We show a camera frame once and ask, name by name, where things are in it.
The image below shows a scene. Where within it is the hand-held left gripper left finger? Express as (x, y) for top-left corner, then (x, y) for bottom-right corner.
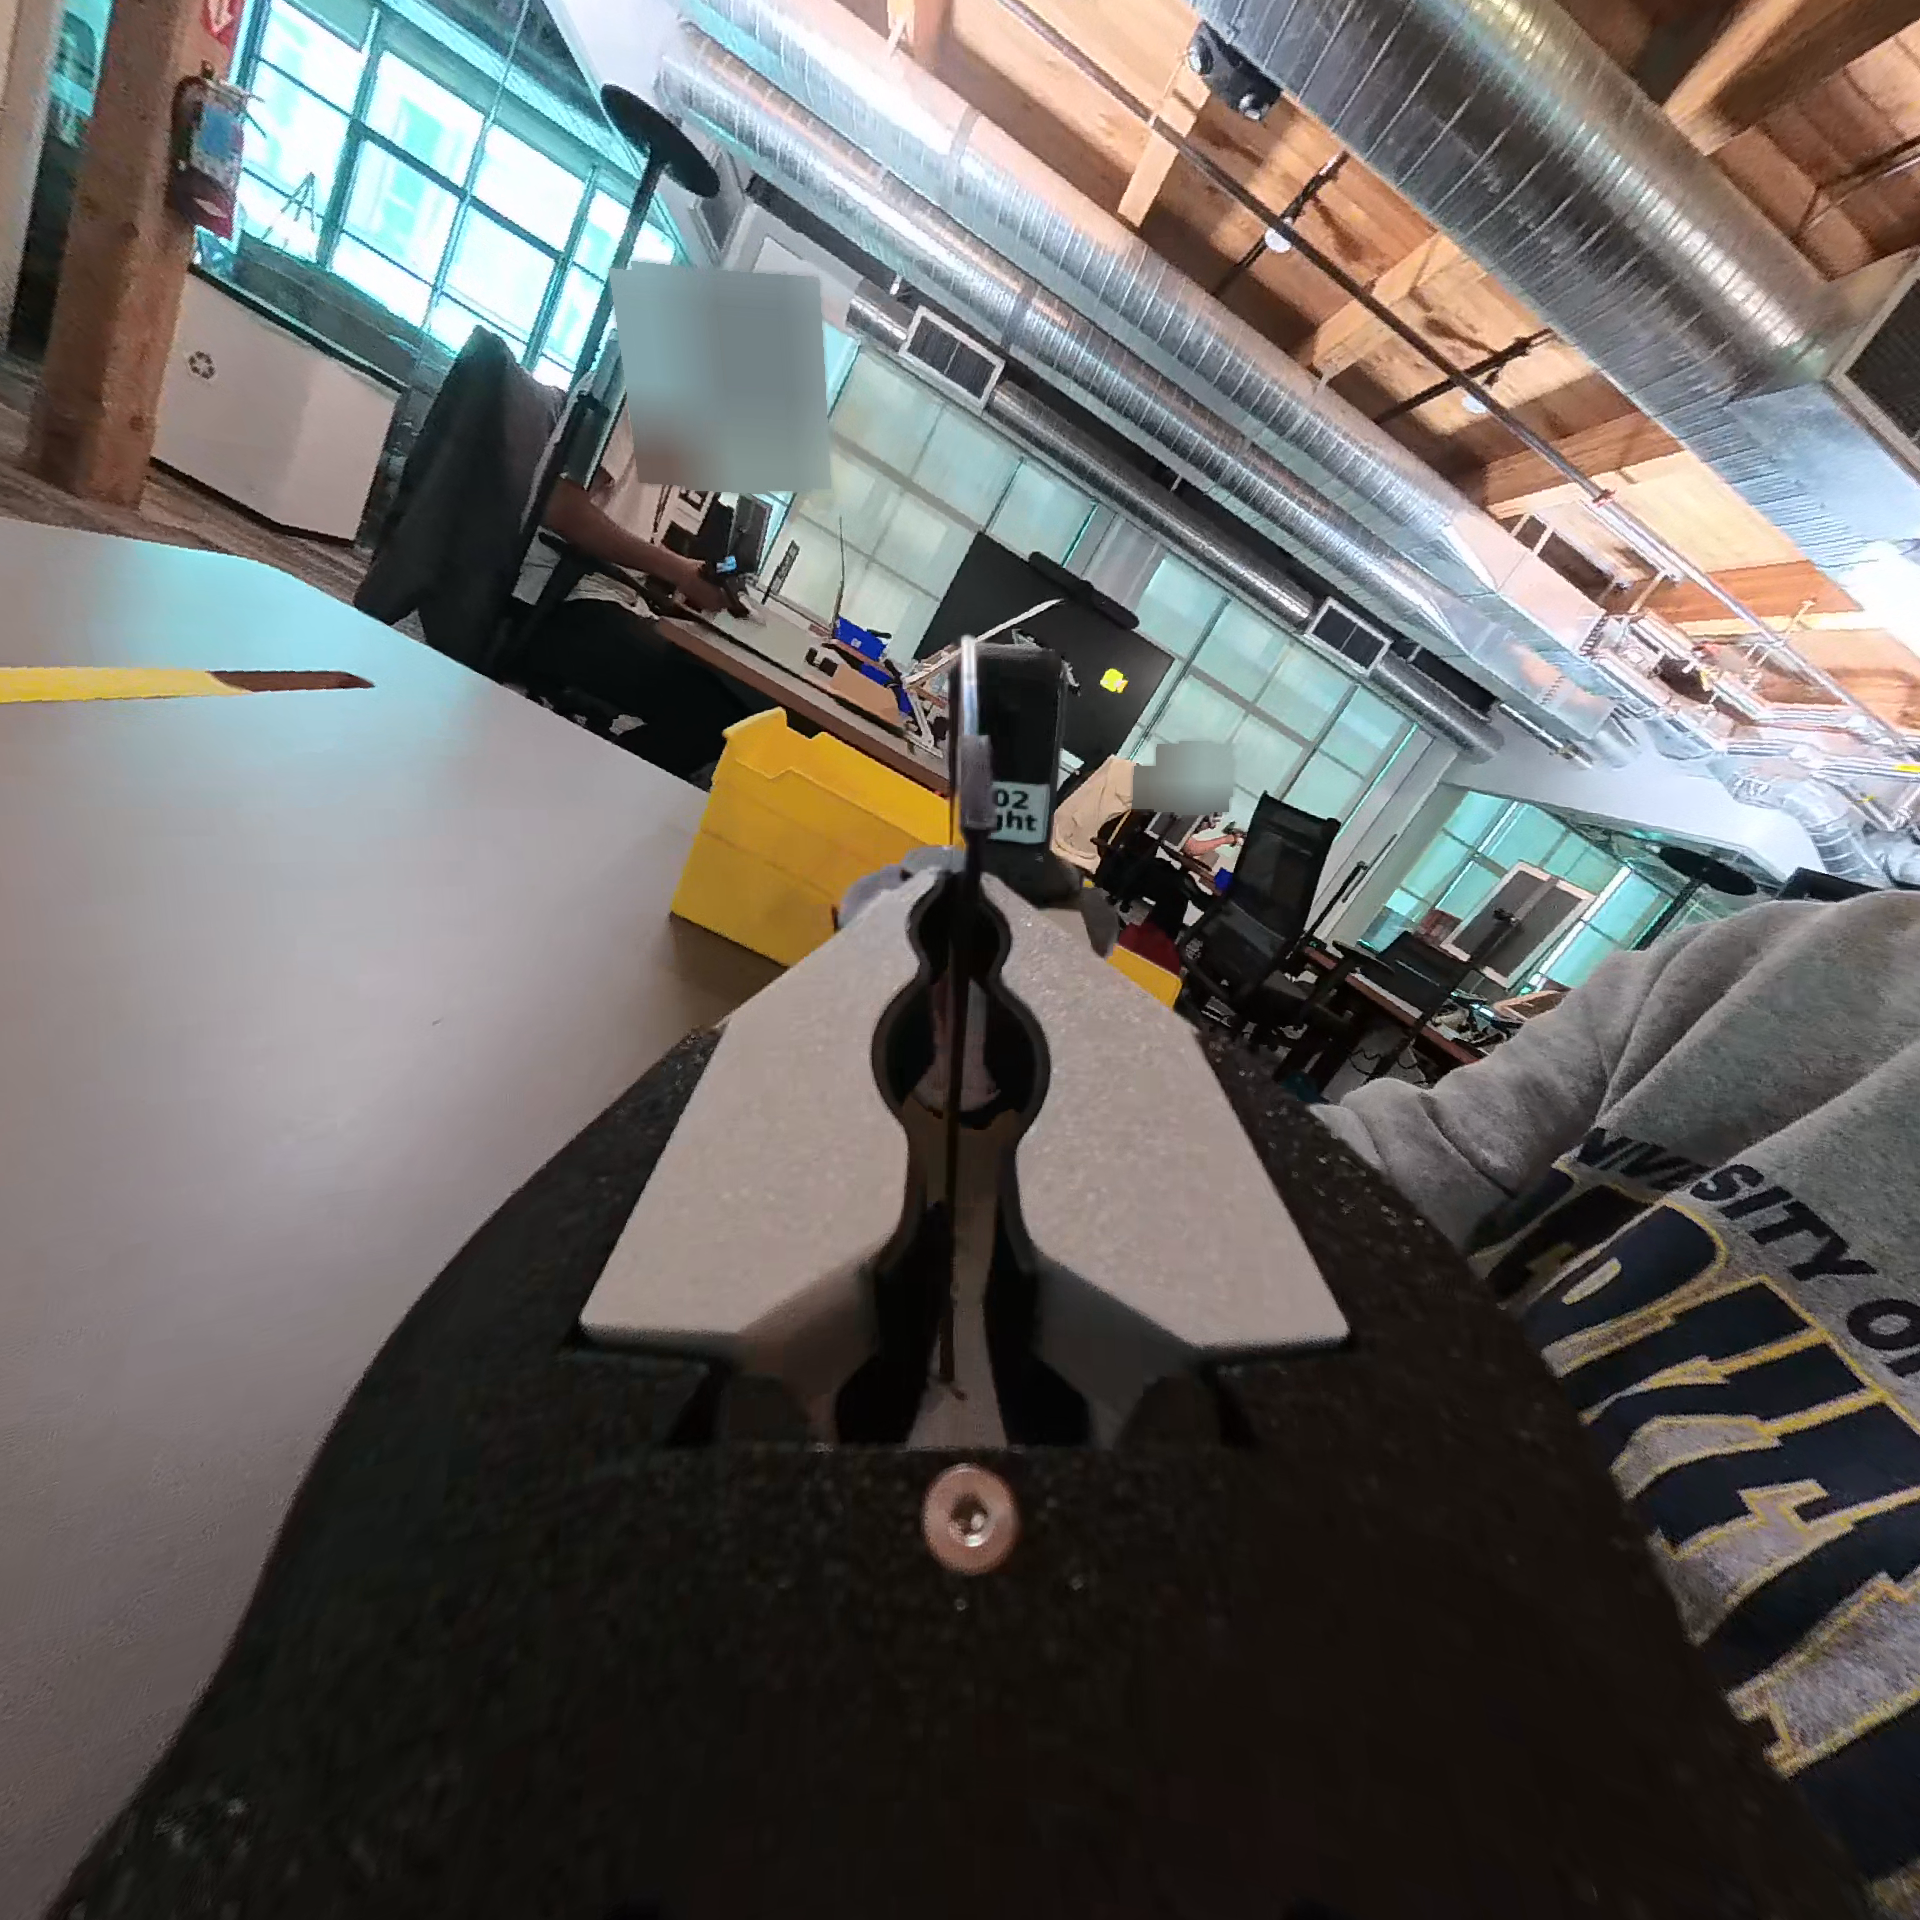
(578, 870), (964, 1433)

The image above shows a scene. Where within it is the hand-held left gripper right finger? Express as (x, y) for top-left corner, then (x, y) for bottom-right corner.
(967, 870), (1355, 1445)

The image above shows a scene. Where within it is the yellow plastic bin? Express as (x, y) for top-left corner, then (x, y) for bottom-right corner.
(673, 708), (1186, 1011)

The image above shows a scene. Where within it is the person's right forearm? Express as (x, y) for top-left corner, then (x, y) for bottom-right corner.
(1315, 889), (1920, 1255)

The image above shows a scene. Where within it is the beige jacket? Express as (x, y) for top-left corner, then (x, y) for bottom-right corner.
(1052, 754), (1144, 867)

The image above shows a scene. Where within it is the black mesh chair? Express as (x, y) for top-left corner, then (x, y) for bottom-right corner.
(1180, 791), (1344, 1040)

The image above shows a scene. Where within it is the wooden-edged desk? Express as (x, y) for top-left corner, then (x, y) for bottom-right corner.
(653, 606), (964, 791)

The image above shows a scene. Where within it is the dark jacket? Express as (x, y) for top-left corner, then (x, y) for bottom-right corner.
(356, 327), (569, 668)

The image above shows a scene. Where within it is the grey printed sweatshirt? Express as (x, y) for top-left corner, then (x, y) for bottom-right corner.
(1468, 1052), (1920, 1897)

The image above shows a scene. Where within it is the black floor lamp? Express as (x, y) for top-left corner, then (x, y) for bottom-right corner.
(578, 83), (727, 451)

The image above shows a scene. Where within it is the white recycling cabinet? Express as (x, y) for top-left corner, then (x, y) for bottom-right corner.
(151, 273), (405, 548)

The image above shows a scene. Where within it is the yellow tape line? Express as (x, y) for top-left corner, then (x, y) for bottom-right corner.
(0, 664), (372, 705)

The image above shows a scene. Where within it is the wooden pillar with signs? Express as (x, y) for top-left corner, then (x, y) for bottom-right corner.
(21, 0), (208, 507)

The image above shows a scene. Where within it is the red fire extinguisher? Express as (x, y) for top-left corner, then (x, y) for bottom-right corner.
(170, 73), (243, 240)

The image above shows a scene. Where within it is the black wall screen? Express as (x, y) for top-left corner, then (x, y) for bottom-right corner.
(914, 534), (1180, 772)

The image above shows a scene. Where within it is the black ceiling camera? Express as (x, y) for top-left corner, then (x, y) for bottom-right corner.
(1185, 27), (1287, 122)

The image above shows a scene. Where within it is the large silver air duct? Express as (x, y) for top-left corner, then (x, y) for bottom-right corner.
(1190, 0), (1920, 469)

